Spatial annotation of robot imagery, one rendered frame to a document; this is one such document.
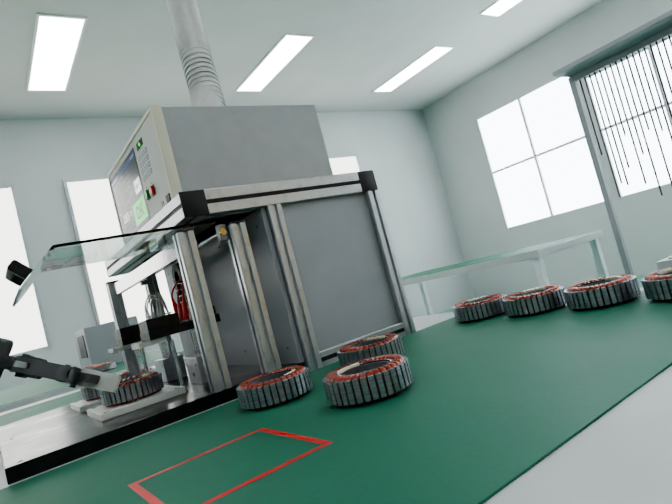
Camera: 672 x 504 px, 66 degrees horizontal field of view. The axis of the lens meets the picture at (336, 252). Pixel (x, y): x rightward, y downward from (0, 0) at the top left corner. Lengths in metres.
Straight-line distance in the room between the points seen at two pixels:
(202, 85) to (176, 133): 1.64
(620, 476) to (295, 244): 0.76
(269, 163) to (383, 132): 7.19
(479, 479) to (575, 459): 0.06
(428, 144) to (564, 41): 2.59
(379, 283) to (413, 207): 7.14
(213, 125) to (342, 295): 0.44
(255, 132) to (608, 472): 0.96
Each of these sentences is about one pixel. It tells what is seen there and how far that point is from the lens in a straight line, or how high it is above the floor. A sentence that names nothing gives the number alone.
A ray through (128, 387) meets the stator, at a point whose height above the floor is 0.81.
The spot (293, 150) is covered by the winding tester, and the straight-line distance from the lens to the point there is 1.19.
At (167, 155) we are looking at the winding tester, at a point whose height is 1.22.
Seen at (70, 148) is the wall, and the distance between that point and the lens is 6.24.
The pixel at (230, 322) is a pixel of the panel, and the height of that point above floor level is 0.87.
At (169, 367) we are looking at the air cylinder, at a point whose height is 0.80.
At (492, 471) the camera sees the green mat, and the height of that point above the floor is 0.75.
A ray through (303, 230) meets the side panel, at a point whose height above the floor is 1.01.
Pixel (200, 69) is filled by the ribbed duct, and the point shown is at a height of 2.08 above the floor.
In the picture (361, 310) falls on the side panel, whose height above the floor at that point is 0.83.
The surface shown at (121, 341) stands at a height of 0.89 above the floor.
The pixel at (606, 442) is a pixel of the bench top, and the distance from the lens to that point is 0.42.
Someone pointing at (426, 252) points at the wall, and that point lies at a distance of 8.20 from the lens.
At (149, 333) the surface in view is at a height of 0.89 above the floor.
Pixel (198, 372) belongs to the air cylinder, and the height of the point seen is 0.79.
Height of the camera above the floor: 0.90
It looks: 3 degrees up
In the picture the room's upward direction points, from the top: 15 degrees counter-clockwise
